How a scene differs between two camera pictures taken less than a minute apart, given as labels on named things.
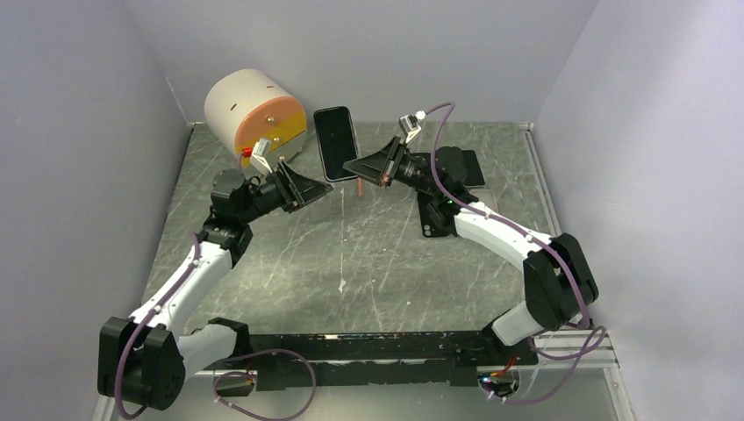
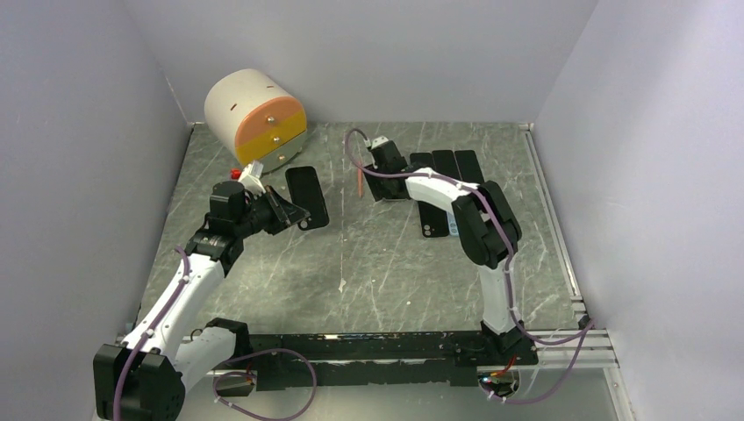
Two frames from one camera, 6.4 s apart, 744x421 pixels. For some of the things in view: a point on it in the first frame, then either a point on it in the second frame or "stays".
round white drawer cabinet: x=251 y=104 stays
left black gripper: x=301 y=192 -> x=284 y=213
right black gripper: x=380 y=165 -> x=378 y=192
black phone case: x=431 y=226 stays
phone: x=474 y=175 stays
